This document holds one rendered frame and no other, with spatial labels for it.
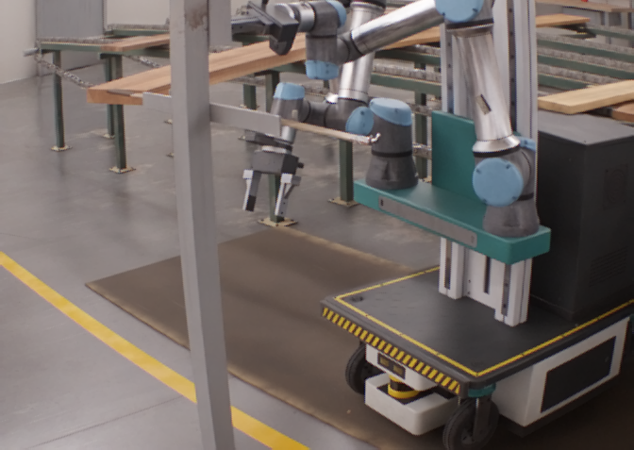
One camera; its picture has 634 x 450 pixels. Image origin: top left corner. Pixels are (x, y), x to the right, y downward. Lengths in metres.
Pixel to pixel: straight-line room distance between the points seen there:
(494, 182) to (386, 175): 0.60
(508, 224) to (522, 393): 0.51
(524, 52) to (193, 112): 0.87
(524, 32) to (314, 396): 1.29
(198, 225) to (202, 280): 0.13
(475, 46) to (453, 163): 0.60
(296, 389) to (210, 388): 0.76
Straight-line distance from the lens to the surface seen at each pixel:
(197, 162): 1.86
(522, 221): 2.10
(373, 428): 2.55
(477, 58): 1.91
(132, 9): 11.42
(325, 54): 2.05
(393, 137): 2.44
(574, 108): 2.72
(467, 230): 2.18
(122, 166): 5.51
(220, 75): 3.03
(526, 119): 2.26
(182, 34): 1.81
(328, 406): 2.67
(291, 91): 2.26
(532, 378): 2.31
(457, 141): 2.40
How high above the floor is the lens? 1.36
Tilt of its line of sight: 17 degrees down
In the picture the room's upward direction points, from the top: 2 degrees counter-clockwise
